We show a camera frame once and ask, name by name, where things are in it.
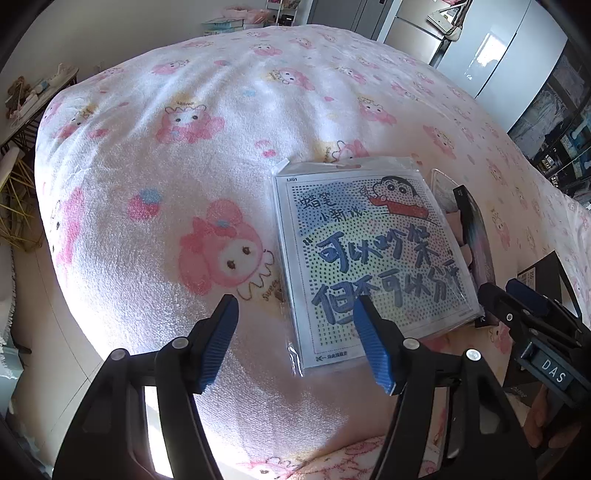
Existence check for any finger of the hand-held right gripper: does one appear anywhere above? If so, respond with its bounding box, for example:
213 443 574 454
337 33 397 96
477 282 543 340
505 278 583 347

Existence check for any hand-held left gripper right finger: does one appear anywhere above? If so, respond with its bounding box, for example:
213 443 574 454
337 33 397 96
353 294 539 480

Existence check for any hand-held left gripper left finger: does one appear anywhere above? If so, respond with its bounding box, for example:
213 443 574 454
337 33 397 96
53 294 241 480

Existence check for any black storage box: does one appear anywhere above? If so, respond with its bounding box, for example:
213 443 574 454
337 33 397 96
516 250 578 296

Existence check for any cartoon diamond painting kit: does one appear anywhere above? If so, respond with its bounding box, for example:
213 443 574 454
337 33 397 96
269 156 481 377

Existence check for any person's right hand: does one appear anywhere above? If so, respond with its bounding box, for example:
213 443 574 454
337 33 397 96
524 392 591 462

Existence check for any clear cartoon case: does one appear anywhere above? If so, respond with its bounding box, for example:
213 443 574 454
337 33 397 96
429 168 462 214

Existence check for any glass display cabinet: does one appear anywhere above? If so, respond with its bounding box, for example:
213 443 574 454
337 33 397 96
508 58 591 210

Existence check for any white lace cloth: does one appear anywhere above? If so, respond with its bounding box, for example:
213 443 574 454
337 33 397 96
0 244 29 386

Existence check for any pink cartoon printed blanket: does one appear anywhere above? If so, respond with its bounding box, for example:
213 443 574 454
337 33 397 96
34 23 591 480

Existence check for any silver fridge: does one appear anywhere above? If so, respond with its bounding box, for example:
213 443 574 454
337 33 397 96
383 0 570 134

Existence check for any white bag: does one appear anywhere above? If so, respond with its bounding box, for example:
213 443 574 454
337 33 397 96
426 11 468 35

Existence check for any cluttered side table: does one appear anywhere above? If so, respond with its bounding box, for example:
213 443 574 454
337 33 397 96
0 64 80 155

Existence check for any grey door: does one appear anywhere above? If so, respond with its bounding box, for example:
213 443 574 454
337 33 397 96
308 0 394 43

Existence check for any stack of pastel boxes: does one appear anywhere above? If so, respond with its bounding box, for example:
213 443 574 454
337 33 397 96
202 4 297 37

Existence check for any yellow wire rack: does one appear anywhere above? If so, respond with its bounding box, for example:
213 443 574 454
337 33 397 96
0 157 41 252

